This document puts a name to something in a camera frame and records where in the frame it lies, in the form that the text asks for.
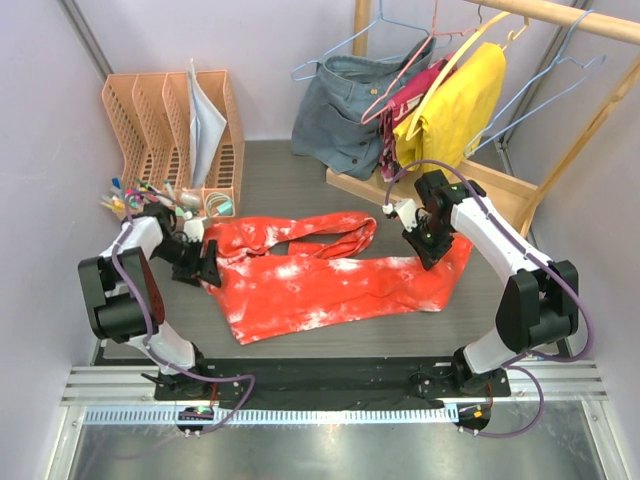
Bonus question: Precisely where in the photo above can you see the bunch of coloured pens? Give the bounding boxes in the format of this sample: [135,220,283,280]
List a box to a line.
[99,177,176,214]

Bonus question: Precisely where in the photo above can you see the white papers in organizer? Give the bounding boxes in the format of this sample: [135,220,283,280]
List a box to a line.
[187,60,227,189]

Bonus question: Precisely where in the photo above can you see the blue wire hanger left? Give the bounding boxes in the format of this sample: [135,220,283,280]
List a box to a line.
[290,0,428,82]

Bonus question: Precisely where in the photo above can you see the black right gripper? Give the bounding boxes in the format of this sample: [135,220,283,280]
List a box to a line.
[402,215,454,269]

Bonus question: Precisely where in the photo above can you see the blue wire hanger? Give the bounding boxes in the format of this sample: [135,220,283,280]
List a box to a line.
[462,8,607,159]
[290,0,428,82]

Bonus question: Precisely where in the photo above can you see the blue denim shorts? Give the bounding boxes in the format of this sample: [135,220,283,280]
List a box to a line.
[291,39,436,180]

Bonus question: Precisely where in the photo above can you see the orange plastic file organizer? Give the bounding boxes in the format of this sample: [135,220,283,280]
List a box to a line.
[102,70,245,221]

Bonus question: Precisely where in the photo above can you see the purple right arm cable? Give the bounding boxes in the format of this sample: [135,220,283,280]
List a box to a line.
[384,158,598,437]

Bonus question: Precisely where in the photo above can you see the yellow wooden hanger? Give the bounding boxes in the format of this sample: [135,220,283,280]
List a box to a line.
[405,8,510,141]

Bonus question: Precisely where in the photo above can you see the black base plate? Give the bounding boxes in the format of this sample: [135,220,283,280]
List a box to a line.
[143,356,511,411]

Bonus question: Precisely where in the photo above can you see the orange tie-dye trousers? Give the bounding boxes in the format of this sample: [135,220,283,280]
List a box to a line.
[204,212,472,345]

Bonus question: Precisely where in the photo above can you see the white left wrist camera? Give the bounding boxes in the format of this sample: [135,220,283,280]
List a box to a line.
[175,208,207,243]

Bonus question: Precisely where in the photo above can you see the wooden clothes rack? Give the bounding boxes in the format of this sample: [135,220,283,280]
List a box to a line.
[324,0,640,241]

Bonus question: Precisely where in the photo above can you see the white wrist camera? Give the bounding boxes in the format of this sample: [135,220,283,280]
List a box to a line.
[175,208,207,243]
[382,198,419,232]

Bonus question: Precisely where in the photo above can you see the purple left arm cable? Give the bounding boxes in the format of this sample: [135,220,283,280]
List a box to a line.
[112,191,257,437]

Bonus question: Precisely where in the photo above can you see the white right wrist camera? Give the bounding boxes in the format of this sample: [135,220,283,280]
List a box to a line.
[382,198,419,232]

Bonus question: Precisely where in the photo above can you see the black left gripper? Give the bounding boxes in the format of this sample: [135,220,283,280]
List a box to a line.
[152,237,221,288]

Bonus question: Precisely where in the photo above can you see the yellow garment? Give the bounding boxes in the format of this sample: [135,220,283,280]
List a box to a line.
[393,43,506,168]

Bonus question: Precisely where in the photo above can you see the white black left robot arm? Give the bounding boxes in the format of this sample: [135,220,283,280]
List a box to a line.
[78,204,222,400]

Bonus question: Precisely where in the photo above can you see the blue wire hanger right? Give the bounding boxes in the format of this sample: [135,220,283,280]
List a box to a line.
[462,8,607,159]

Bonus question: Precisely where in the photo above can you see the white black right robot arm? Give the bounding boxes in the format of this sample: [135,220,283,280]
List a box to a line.
[395,170,578,396]

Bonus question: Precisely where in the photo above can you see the pink wire hanger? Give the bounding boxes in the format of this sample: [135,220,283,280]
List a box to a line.
[360,0,481,126]

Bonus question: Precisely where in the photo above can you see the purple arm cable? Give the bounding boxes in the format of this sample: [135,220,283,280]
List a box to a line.
[384,158,598,437]
[112,191,257,437]

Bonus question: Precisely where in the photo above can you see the magenta patterned garment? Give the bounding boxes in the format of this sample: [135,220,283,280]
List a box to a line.
[377,53,457,184]

